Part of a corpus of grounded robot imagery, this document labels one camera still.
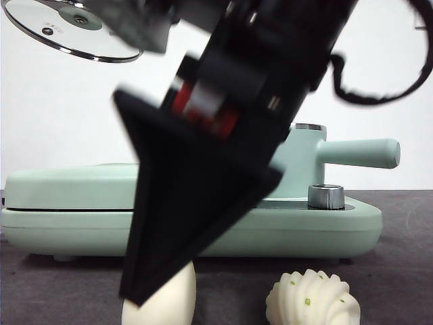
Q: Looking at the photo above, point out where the glass lid with green knob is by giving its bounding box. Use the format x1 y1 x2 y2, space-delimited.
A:
2 0 143 64

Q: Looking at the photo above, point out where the green breakfast machine base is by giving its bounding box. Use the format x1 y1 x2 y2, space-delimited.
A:
0 189 383 263

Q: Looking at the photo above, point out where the plain white steamed bun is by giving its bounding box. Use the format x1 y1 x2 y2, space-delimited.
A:
120 260 198 325

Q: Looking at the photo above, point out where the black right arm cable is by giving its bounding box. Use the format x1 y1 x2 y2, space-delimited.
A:
329 0 433 106

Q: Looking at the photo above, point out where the silver control knob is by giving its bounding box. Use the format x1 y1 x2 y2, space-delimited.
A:
306 183 345 209

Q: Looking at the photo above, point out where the green pot with handle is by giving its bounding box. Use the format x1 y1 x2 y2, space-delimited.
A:
279 123 401 200

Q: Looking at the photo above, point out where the green hinged lid chrome handle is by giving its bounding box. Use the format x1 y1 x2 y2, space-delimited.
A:
5 162 141 211

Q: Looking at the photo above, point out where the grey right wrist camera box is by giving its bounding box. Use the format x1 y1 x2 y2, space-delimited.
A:
108 0 172 53

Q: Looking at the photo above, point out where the twisted white scallion bun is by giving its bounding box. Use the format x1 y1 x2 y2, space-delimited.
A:
265 268 361 325

